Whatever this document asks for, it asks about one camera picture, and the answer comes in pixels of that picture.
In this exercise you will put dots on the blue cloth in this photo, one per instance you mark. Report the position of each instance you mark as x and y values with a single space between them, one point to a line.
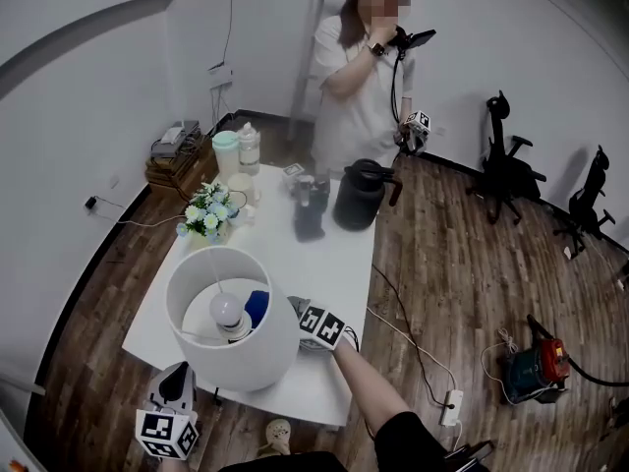
256 308

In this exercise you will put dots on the person's black clothing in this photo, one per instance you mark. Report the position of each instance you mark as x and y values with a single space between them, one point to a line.
408 443

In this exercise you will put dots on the white flowers in vase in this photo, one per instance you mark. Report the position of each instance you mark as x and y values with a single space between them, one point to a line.
209 212

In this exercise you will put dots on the grey device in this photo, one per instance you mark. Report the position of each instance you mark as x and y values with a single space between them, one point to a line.
172 140

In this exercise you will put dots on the red and teal vacuum cleaner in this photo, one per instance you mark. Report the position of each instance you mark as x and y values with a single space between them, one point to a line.
533 374

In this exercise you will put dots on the white table lamp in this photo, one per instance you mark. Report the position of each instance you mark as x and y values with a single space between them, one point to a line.
245 362

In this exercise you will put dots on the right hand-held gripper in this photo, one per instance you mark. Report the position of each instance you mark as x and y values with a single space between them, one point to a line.
322 327

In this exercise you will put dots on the black power adapter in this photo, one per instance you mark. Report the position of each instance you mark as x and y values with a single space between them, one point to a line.
91 202

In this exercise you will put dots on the stack of wooden crates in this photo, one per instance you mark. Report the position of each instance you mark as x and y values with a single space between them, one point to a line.
182 172

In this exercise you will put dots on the person's right forearm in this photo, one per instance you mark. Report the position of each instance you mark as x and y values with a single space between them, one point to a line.
366 381

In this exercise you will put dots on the white wall box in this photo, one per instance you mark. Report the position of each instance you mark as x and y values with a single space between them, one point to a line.
220 77

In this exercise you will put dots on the white power strip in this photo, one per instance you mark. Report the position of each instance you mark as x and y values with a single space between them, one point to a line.
451 407

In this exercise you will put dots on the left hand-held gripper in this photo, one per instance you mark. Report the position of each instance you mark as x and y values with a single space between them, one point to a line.
164 433

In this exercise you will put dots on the person's beige shoe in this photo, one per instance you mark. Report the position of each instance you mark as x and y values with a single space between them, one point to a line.
275 438

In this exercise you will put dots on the person's left forearm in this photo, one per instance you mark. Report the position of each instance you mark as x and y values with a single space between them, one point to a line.
177 465

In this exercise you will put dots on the black kettle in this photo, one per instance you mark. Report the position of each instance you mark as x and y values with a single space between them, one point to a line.
356 204

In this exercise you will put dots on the black office chair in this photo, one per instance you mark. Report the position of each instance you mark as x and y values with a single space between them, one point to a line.
587 204
508 175

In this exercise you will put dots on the aluminium ladder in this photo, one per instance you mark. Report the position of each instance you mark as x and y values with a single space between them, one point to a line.
307 57

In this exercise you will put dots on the clear glass jar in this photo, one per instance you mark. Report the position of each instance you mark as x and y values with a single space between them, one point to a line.
249 150

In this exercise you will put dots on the dark grey cloth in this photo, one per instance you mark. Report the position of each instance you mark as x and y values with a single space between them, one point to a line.
309 224

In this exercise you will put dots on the green lidded jar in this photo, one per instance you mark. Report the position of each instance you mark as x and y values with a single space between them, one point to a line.
226 158

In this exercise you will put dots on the beige cup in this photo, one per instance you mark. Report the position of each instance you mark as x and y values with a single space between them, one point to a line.
243 190

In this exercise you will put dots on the white table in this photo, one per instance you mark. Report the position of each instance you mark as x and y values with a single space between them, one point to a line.
324 268

